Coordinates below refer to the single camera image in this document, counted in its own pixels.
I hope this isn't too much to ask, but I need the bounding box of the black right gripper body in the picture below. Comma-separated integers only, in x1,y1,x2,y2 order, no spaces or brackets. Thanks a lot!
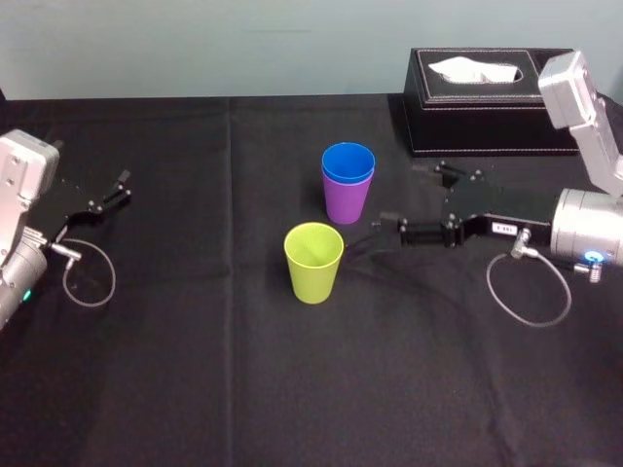
439,179,557,245

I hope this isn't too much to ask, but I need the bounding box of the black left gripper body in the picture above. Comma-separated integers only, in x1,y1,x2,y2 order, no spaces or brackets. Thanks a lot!
44,178,104,240

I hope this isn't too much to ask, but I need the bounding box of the black leather tissue box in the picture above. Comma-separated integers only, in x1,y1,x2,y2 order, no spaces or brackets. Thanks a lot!
401,47,583,159

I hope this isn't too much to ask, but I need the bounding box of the purple plastic cup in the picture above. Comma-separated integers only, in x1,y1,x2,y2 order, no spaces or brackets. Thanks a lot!
320,164,377,226

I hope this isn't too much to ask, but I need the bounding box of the white tissue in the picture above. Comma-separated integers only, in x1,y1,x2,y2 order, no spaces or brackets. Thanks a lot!
426,56,525,86

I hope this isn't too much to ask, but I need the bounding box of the blue plastic cup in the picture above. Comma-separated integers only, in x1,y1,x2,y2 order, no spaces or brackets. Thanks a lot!
320,141,377,188

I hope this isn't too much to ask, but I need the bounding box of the green plastic cup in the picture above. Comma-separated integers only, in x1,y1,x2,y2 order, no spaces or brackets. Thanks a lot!
283,222,346,306

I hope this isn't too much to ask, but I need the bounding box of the black tablecloth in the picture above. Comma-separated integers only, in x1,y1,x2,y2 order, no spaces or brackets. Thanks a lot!
0,91,623,467

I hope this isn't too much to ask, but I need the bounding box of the thin dark left gripper cable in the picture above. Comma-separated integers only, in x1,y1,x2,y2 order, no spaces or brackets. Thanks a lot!
50,237,118,308

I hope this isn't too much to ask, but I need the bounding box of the thin dark gripper cable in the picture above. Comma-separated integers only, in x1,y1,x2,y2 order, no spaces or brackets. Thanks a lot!
486,228,573,327
50,237,118,308

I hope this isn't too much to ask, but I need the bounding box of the thin dark right gripper cable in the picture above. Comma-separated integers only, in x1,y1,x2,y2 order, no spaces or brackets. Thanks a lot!
486,228,573,327

